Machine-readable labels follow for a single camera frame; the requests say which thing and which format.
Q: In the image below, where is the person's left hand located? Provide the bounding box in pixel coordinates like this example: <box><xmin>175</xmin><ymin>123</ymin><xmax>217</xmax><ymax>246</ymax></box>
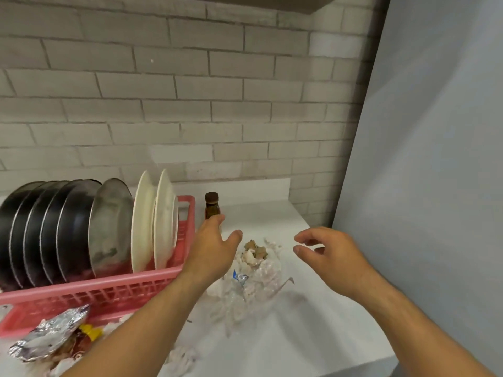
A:
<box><xmin>181</xmin><ymin>214</ymin><xmax>243</xmax><ymax>289</ymax></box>

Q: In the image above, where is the person's right hand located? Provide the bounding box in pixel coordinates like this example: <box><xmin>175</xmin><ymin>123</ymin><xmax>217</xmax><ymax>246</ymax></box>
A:
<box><xmin>293</xmin><ymin>226</ymin><xmax>381</xmax><ymax>300</ymax></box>

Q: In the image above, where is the person's right forearm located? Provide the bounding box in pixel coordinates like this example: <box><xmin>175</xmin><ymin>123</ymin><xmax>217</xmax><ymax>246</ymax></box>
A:
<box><xmin>356</xmin><ymin>271</ymin><xmax>500</xmax><ymax>377</ymax></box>

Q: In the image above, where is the person's left forearm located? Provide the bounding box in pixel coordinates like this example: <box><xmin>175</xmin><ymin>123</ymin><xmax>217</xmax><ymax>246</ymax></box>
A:
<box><xmin>59</xmin><ymin>269</ymin><xmax>221</xmax><ymax>377</ymax></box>

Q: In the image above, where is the brown crumpled paper scrap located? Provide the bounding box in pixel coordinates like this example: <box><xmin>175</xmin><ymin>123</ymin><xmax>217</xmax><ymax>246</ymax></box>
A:
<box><xmin>240</xmin><ymin>239</ymin><xmax>269</xmax><ymax>267</ymax></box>

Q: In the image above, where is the brown glass bottle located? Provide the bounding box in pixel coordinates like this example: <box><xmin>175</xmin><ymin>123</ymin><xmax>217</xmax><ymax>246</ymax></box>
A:
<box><xmin>204</xmin><ymin>192</ymin><xmax>222</xmax><ymax>234</ymax></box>

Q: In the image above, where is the crumpled clear plastic wrap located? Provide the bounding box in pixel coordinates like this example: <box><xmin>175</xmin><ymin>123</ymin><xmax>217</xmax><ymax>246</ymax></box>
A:
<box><xmin>204</xmin><ymin>239</ymin><xmax>295</xmax><ymax>338</ymax></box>

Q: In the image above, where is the white plate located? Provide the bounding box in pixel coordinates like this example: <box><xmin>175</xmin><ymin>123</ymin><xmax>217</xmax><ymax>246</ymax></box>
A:
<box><xmin>130</xmin><ymin>170</ymin><xmax>158</xmax><ymax>274</ymax></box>
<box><xmin>153</xmin><ymin>169</ymin><xmax>179</xmax><ymax>270</ymax></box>

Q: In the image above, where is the stainless steel plate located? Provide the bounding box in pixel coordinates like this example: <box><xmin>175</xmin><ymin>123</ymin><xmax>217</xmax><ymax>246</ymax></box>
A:
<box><xmin>88</xmin><ymin>178</ymin><xmax>135</xmax><ymax>278</ymax></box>

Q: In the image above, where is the crumpled white tissue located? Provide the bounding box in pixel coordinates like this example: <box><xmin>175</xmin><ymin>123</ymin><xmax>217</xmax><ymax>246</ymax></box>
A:
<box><xmin>163</xmin><ymin>345</ymin><xmax>199</xmax><ymax>376</ymax></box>

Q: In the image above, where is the pink plastic dish rack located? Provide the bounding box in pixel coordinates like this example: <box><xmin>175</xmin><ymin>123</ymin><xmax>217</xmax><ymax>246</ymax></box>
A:
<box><xmin>0</xmin><ymin>195</ymin><xmax>196</xmax><ymax>338</ymax></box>

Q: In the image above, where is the grey refrigerator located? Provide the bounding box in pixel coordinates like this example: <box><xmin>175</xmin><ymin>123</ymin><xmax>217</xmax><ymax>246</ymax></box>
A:
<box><xmin>332</xmin><ymin>0</ymin><xmax>503</xmax><ymax>377</ymax></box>

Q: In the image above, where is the black plate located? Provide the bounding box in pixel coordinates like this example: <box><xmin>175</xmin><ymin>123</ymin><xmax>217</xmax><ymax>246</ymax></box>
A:
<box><xmin>56</xmin><ymin>179</ymin><xmax>103</xmax><ymax>282</ymax></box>
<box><xmin>0</xmin><ymin>181</ymin><xmax>45</xmax><ymax>293</ymax></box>
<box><xmin>39</xmin><ymin>180</ymin><xmax>88</xmax><ymax>285</ymax></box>
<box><xmin>9</xmin><ymin>180</ymin><xmax>59</xmax><ymax>289</ymax></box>
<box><xmin>23</xmin><ymin>180</ymin><xmax>73</xmax><ymax>288</ymax></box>

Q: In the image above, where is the yellow-capped sauce packet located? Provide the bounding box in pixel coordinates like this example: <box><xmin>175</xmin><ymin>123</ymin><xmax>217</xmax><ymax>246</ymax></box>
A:
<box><xmin>49</xmin><ymin>324</ymin><xmax>105</xmax><ymax>359</ymax></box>

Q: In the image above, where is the crumpled aluminium foil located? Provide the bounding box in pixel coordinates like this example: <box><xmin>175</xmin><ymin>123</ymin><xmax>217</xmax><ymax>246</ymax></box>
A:
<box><xmin>9</xmin><ymin>304</ymin><xmax>91</xmax><ymax>363</ymax></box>

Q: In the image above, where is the overhead cabinet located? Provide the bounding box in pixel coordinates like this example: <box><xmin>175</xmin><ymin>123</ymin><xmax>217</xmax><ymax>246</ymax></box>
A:
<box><xmin>179</xmin><ymin>0</ymin><xmax>342</xmax><ymax>15</ymax></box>

